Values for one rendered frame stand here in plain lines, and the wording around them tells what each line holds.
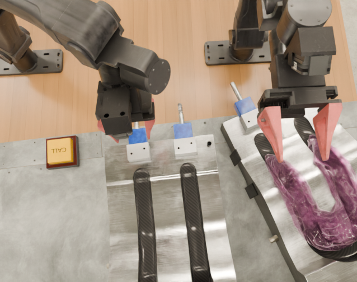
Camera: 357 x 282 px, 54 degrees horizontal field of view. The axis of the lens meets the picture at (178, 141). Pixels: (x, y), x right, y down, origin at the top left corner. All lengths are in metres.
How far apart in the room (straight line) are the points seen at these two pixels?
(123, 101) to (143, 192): 0.31
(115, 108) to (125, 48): 0.09
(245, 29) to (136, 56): 0.40
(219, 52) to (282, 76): 0.51
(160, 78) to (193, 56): 0.47
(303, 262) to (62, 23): 0.67
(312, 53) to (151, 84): 0.23
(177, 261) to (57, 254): 0.32
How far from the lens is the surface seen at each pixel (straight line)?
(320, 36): 0.49
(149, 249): 0.81
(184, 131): 0.83
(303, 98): 0.52
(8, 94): 1.09
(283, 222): 0.84
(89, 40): 0.54
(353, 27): 2.19
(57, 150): 0.94
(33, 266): 0.98
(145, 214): 0.82
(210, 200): 0.82
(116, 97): 0.59
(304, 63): 0.47
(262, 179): 0.84
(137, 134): 0.83
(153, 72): 0.54
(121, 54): 0.56
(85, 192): 0.94
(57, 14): 0.57
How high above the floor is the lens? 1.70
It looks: 75 degrees down
